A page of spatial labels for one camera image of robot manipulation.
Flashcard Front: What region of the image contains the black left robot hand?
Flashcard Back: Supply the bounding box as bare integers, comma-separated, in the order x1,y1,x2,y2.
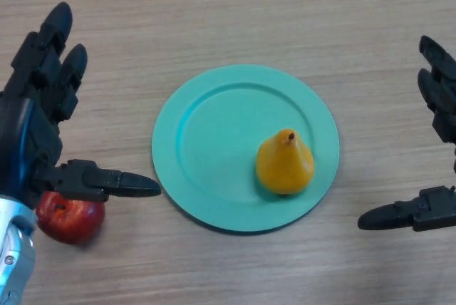
0,1,162,210

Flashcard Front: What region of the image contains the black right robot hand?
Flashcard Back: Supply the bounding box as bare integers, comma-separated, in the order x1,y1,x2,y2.
357,35,456,233

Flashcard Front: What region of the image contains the yellow pear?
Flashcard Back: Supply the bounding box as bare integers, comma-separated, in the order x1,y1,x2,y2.
255,128,315,196

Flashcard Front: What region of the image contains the green round plate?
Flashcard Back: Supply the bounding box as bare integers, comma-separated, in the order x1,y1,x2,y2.
152,63,341,234

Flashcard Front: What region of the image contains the red apple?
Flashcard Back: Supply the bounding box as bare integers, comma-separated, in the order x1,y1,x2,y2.
35,190,107,246

